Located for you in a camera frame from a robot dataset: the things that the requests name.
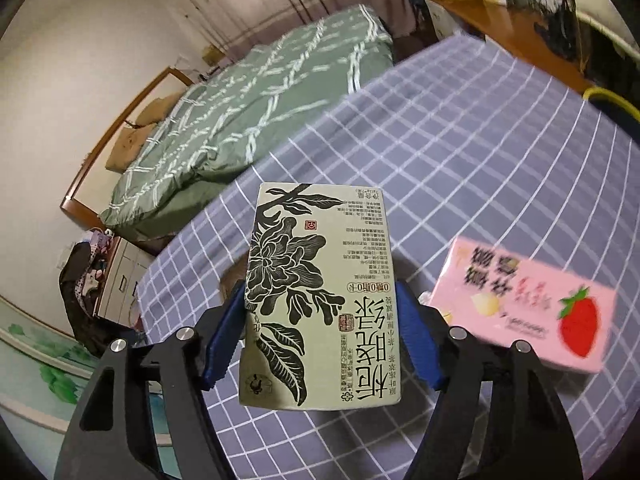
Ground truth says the green floral tea carton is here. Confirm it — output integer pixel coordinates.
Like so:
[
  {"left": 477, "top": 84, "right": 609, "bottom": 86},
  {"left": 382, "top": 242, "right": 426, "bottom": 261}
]
[{"left": 239, "top": 182, "right": 402, "bottom": 411}]

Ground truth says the green checked duvet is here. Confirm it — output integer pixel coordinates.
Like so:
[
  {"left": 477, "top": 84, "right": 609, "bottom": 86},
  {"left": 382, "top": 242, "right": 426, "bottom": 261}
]
[{"left": 98, "top": 4, "right": 394, "bottom": 238}]

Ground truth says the sliding wardrobe door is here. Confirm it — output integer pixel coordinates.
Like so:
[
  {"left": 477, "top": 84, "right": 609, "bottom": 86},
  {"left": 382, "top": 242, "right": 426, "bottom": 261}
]
[{"left": 0, "top": 295, "right": 181, "bottom": 461}]

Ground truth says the white nightstand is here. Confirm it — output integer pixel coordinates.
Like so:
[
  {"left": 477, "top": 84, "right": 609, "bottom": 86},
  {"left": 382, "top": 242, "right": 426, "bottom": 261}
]
[{"left": 95, "top": 237, "right": 156, "bottom": 326}]

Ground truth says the wooden desk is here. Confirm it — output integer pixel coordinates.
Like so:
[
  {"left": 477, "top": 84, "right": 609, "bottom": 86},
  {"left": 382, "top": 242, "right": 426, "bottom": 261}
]
[{"left": 425, "top": 0, "right": 596, "bottom": 93}]

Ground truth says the pile of dark clothes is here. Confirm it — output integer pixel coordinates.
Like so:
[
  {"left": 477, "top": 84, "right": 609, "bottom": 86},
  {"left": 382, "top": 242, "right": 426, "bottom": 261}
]
[{"left": 59, "top": 227, "right": 126, "bottom": 356}]

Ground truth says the yellow cable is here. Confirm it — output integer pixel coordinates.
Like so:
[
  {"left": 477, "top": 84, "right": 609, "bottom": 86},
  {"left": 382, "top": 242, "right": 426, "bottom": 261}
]
[{"left": 582, "top": 86, "right": 640, "bottom": 123}]

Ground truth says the blue checkered tablecloth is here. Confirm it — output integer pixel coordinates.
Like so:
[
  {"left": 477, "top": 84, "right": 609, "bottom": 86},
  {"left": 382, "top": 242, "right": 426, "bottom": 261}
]
[{"left": 135, "top": 35, "right": 640, "bottom": 480}]

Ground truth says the pink curtain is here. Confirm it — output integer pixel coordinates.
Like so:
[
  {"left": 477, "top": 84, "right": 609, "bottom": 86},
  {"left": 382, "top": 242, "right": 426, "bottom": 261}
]
[{"left": 165, "top": 0, "right": 431, "bottom": 61}]

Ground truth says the wooden bed headboard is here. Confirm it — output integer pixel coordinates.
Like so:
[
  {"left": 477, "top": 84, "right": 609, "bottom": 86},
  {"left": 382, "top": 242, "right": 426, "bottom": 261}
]
[{"left": 60, "top": 67, "right": 196, "bottom": 231}]

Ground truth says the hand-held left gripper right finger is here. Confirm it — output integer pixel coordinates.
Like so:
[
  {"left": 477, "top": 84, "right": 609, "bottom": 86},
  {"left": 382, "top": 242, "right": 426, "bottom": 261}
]
[{"left": 395, "top": 282, "right": 576, "bottom": 480}]

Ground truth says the brown pillow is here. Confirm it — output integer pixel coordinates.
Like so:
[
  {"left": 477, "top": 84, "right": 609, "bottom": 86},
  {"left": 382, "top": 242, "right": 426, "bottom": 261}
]
[
  {"left": 135, "top": 92, "right": 186, "bottom": 126},
  {"left": 106, "top": 127, "right": 151, "bottom": 173}
]

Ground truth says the pink strawberry milk carton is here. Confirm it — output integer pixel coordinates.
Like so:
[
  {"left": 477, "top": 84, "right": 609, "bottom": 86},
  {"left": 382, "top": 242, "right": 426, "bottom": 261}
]
[{"left": 429, "top": 236, "right": 618, "bottom": 374}]

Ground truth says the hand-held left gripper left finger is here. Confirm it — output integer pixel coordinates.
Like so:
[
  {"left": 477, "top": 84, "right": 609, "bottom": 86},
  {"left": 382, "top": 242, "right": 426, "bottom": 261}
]
[{"left": 55, "top": 280, "right": 248, "bottom": 480}]

